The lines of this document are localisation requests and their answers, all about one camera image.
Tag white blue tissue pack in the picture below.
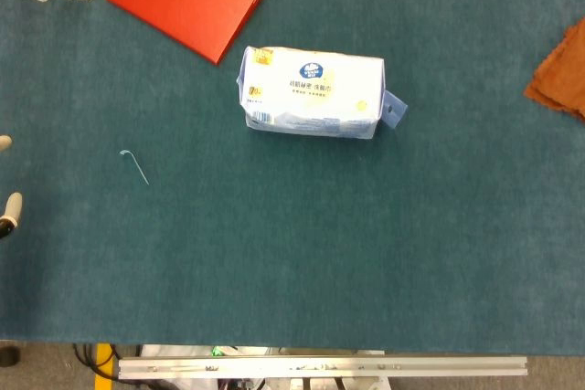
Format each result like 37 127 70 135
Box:
235 46 409 141

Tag aluminium profile rail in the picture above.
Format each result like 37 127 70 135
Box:
117 355 529 381

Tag white plastic bag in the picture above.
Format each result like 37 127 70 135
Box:
138 343 275 359

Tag brown folded cloth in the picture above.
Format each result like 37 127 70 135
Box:
523 16 585 124

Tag black cables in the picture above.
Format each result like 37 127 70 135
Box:
72 343 122 382

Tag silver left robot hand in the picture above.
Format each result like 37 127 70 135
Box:
0 135 23 239

